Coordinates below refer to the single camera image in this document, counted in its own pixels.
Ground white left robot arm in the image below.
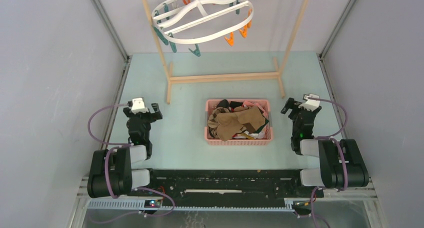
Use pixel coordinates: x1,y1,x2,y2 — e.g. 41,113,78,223
87,98,163,199

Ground white oval clip hanger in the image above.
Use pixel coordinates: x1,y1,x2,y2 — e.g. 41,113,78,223
151,0,254,57

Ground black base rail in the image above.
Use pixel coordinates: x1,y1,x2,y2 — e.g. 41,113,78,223
147,169,324,209

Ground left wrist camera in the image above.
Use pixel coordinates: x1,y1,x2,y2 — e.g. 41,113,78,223
130,97,150,115

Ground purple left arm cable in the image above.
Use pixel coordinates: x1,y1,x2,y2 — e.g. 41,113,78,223
87,102,176,225

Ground pink plastic basket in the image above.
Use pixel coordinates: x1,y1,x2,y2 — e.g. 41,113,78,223
204,99,274,146

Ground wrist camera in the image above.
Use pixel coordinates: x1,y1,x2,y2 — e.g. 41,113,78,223
299,93,320,112
130,97,150,115

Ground pink green patterned sock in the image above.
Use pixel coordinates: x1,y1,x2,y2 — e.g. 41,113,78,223
242,100,268,117

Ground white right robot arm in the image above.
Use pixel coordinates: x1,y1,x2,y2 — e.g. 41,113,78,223
281,94,370,197

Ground wooden hanger rack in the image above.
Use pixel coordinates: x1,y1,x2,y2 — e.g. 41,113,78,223
141,0,310,104

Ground black sock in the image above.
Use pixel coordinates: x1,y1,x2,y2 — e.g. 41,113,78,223
216,99,243,111

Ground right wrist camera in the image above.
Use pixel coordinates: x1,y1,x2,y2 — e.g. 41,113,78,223
299,93,320,112

